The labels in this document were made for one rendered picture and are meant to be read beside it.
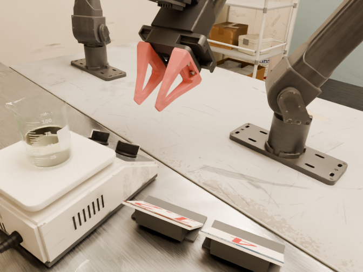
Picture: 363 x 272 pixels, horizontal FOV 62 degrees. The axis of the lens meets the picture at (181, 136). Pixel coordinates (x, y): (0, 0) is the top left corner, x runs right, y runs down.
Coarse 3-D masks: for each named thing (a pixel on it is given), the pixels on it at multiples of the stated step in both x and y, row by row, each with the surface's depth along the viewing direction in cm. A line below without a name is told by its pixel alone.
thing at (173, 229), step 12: (156, 204) 41; (168, 204) 41; (132, 216) 39; (144, 216) 37; (156, 216) 34; (192, 216) 39; (204, 216) 39; (156, 228) 37; (168, 228) 36; (180, 228) 35; (192, 228) 34; (180, 240) 36; (192, 240) 36
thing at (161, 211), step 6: (138, 204) 37; (144, 204) 39; (150, 204) 40; (156, 210) 37; (162, 210) 38; (168, 216) 35; (174, 216) 36; (180, 216) 38; (186, 222) 35; (192, 222) 36; (198, 222) 38
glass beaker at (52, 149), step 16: (32, 96) 33; (48, 96) 34; (16, 112) 32; (32, 112) 29; (48, 112) 30; (64, 112) 32; (32, 128) 30; (48, 128) 31; (64, 128) 32; (32, 144) 31; (48, 144) 32; (64, 144) 33; (32, 160) 33; (48, 160) 33; (64, 160) 34
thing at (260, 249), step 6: (210, 228) 36; (216, 234) 34; (222, 234) 35; (228, 234) 36; (228, 240) 32; (234, 240) 34; (240, 240) 35; (246, 246) 32; (252, 246) 33; (258, 246) 35; (264, 252) 32; (270, 252) 33; (276, 252) 34; (276, 258) 31
